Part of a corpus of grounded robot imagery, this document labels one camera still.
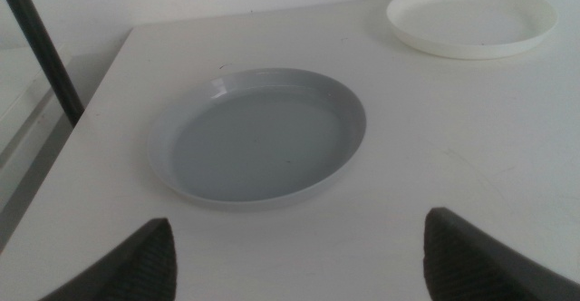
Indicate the white shallow bowl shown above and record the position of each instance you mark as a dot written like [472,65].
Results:
[471,24]

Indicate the black slanted pole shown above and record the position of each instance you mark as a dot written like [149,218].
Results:
[43,47]

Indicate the grey shallow bowl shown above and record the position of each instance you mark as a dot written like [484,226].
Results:
[258,147]

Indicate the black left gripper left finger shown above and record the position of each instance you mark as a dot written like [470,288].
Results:
[145,265]

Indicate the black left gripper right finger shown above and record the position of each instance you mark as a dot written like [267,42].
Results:
[466,265]

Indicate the white low shelf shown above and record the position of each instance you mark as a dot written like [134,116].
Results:
[18,92]

